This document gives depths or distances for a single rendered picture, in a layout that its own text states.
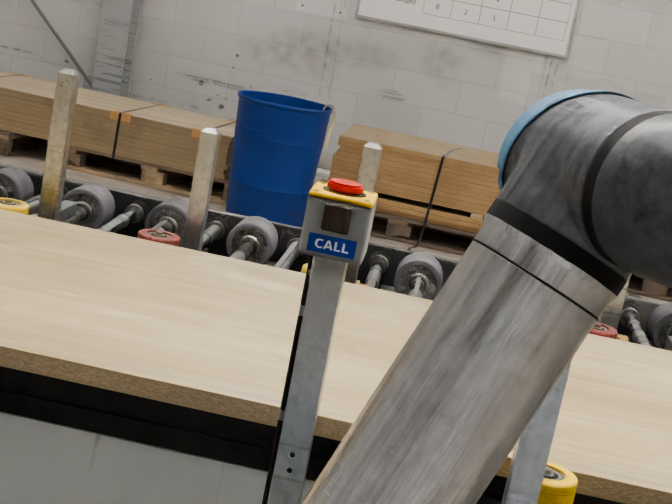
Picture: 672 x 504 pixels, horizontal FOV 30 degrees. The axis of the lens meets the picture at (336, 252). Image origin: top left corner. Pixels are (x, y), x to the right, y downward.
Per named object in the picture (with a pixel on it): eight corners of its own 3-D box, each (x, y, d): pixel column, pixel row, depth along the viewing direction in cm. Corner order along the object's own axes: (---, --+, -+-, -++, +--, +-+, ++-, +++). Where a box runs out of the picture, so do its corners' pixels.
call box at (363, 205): (359, 273, 134) (373, 202, 133) (295, 259, 135) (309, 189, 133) (365, 259, 141) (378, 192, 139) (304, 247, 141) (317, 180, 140)
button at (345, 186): (359, 203, 134) (362, 188, 134) (323, 196, 134) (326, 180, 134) (363, 198, 138) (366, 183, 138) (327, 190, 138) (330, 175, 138)
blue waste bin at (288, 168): (305, 239, 691) (329, 110, 676) (205, 217, 698) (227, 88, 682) (323, 222, 748) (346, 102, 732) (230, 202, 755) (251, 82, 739)
